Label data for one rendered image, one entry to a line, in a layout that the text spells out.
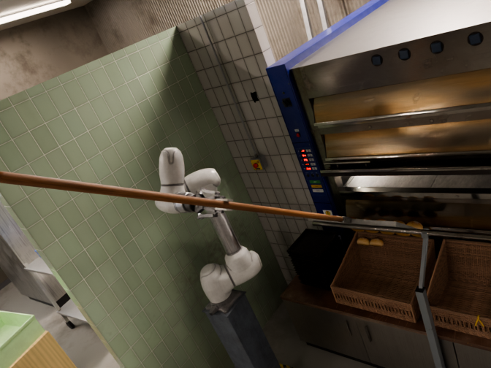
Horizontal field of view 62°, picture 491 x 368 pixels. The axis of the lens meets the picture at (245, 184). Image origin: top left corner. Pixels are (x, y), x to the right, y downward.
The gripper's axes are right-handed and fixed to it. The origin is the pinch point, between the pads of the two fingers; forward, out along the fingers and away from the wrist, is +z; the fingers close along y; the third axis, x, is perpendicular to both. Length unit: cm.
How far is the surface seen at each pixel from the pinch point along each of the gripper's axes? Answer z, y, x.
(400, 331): 18, 64, -143
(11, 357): -257, 135, -23
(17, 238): -427, 51, -75
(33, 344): -258, 128, -41
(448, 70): 52, -77, -97
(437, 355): 39, 73, -142
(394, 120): 19, -59, -112
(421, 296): 39, 37, -113
